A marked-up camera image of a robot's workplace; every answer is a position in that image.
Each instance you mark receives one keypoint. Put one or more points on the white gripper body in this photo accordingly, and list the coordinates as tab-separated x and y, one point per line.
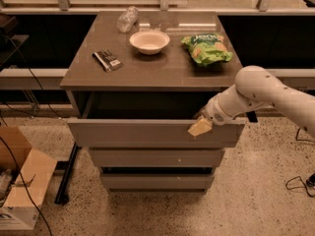
215	113

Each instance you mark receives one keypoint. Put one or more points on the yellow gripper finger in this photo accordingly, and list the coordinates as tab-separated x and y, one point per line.
200	113
200	127

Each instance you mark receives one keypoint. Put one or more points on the grey top drawer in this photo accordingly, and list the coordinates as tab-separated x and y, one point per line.
148	120

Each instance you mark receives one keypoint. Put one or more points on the grey drawer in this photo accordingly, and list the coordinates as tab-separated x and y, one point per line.
156	182
156	157
148	120

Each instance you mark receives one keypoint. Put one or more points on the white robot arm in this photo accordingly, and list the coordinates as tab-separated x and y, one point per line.
254	88

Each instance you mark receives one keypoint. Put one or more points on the grey drawer cabinet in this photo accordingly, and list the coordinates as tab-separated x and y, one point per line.
172	70

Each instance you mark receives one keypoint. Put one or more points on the grey middle drawer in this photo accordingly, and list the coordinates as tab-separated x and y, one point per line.
156	157

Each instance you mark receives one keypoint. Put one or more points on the grey bottom drawer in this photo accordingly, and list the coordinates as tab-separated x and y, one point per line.
156	182

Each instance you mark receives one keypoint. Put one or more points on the green chip bag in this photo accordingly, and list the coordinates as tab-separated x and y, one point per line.
206	48

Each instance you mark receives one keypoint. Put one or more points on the white bowl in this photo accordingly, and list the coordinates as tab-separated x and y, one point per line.
149	42

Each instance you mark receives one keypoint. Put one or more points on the dark snack packet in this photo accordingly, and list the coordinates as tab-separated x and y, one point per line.
107	60

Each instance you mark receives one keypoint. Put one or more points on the clear plastic bottle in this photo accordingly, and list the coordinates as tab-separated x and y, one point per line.
127	19

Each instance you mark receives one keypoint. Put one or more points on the black metal bar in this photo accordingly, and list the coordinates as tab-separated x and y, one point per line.
65	169

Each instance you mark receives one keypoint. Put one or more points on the cardboard box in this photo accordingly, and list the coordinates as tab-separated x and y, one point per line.
30	171

